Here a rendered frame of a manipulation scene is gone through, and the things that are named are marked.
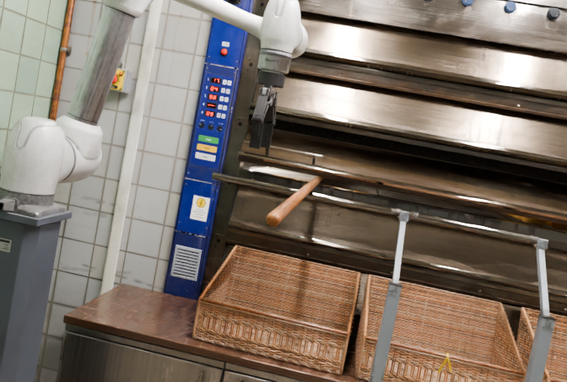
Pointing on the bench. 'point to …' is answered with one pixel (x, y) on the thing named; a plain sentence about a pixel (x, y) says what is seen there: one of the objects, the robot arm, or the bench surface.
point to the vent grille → (186, 262)
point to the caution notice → (200, 207)
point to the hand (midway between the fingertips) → (260, 143)
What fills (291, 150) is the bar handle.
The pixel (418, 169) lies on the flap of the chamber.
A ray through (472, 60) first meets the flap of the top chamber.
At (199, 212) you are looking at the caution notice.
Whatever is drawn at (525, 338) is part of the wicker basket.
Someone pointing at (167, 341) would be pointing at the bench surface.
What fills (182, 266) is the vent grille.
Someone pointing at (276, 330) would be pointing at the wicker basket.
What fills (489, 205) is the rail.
